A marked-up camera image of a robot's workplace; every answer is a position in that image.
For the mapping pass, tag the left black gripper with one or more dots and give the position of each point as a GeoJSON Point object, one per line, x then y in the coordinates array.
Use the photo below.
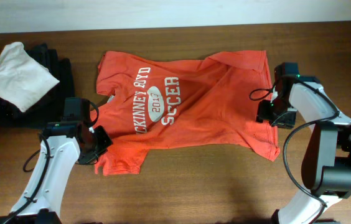
{"type": "Point", "coordinates": [105, 141]}

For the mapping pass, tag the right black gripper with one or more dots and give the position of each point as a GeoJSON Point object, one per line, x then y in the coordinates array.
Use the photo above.
{"type": "Point", "coordinates": [262, 113]}

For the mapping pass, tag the red printed t-shirt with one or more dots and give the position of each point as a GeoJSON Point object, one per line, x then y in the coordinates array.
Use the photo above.
{"type": "Point", "coordinates": [182, 103]}

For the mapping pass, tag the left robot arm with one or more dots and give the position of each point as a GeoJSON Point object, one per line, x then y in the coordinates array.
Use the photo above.
{"type": "Point", "coordinates": [62, 145]}

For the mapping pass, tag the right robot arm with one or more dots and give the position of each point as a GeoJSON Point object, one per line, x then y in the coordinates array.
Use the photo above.
{"type": "Point", "coordinates": [300, 102]}

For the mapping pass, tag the black folded clothes pile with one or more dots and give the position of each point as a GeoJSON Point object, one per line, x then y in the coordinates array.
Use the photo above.
{"type": "Point", "coordinates": [50, 107]}

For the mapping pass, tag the white folded cloth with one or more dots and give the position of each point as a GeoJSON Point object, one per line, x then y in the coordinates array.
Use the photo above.
{"type": "Point", "coordinates": [23, 81]}

